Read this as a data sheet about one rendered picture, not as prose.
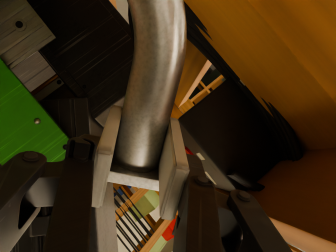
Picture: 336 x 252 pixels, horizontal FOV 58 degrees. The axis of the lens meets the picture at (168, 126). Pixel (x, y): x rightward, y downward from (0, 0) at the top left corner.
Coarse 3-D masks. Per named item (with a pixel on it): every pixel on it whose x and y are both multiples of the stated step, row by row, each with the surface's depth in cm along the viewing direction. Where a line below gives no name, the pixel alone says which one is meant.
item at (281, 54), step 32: (192, 0) 41; (224, 0) 35; (256, 0) 31; (288, 0) 32; (320, 0) 32; (224, 32) 39; (256, 32) 34; (288, 32) 31; (320, 32) 32; (256, 64) 38; (288, 64) 33; (320, 64) 31; (256, 96) 44; (288, 96) 37; (320, 96) 32; (320, 128) 36
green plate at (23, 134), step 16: (0, 64) 51; (0, 80) 51; (16, 80) 52; (0, 96) 51; (16, 96) 52; (32, 96) 52; (0, 112) 51; (16, 112) 52; (32, 112) 53; (0, 128) 52; (16, 128) 52; (32, 128) 53; (48, 128) 53; (0, 144) 52; (16, 144) 52; (32, 144) 53; (48, 144) 54; (64, 144) 54; (0, 160) 52; (48, 160) 54
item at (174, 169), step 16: (176, 128) 18; (176, 144) 16; (160, 160) 19; (176, 160) 14; (160, 176) 17; (176, 176) 14; (160, 192) 16; (176, 192) 14; (160, 208) 15; (176, 208) 15
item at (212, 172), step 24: (216, 96) 47; (240, 96) 47; (192, 120) 46; (216, 120) 46; (240, 120) 47; (192, 144) 49; (216, 144) 46; (240, 144) 46; (264, 144) 46; (216, 168) 46; (240, 168) 46; (264, 168) 46
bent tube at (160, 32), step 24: (144, 0) 15; (168, 0) 15; (144, 24) 16; (168, 24) 16; (144, 48) 16; (168, 48) 16; (144, 72) 17; (168, 72) 17; (144, 96) 17; (168, 96) 17; (120, 120) 19; (144, 120) 17; (168, 120) 19; (120, 144) 18; (144, 144) 18; (120, 168) 18; (144, 168) 19
